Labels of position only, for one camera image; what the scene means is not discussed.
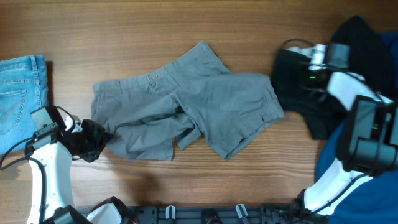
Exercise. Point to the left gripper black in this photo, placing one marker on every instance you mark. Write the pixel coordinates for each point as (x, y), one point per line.
(93, 137)

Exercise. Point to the folded blue denim jeans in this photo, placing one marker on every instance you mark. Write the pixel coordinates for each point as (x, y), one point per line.
(24, 89)

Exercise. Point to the black garment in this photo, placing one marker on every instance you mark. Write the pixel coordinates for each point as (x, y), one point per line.
(303, 90)

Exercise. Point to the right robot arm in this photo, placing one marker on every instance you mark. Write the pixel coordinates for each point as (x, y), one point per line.
(367, 145)

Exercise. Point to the dark blue garment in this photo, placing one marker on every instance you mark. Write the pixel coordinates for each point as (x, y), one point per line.
(374, 201)

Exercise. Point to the grey shorts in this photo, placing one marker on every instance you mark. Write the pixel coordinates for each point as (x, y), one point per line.
(194, 96)

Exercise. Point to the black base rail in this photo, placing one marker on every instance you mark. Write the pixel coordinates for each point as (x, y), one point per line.
(197, 215)

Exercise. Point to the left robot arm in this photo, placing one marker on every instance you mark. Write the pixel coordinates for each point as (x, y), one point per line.
(50, 152)

